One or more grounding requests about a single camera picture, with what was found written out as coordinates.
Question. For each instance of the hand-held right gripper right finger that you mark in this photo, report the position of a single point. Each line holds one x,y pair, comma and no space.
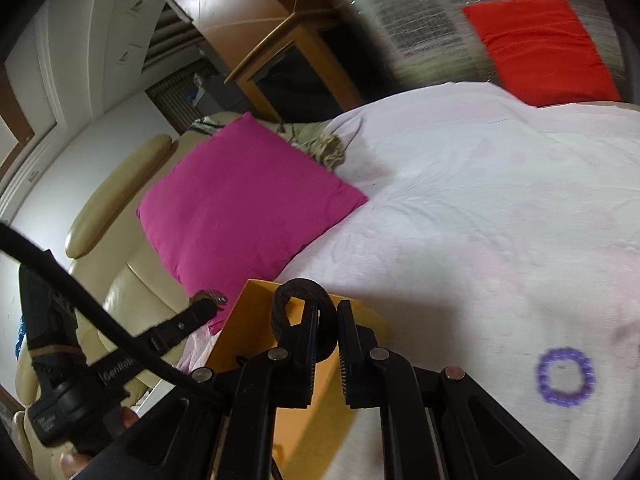
351,360

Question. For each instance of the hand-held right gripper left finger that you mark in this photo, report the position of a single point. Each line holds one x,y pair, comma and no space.
299,366

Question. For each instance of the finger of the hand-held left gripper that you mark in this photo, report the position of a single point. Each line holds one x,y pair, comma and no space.
182,326

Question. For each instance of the yellow cardboard box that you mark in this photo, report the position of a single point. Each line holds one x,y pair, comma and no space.
250,325

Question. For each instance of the person's left hand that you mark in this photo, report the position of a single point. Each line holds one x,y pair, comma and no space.
129,418

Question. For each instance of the blue plastic item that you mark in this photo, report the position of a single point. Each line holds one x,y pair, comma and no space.
20,337

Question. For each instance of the magenta pillow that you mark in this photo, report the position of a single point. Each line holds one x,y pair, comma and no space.
240,200

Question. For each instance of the beige leather sofa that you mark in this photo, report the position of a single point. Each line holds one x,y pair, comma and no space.
120,200

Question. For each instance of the white bed sheet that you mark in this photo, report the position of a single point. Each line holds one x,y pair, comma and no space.
475,200

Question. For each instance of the olive patterned cloth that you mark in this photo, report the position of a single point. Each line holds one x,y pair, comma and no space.
327,152

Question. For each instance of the grey storage bin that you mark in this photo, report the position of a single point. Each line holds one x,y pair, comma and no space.
212,91

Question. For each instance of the white cabinet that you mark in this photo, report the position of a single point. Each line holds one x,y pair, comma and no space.
90,35

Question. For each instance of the wooden table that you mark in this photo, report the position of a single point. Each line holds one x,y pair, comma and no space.
280,35

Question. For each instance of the silver bubble wrap sheet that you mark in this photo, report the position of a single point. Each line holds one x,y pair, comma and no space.
400,0

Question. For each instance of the red pillow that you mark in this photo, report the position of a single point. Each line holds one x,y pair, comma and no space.
540,45

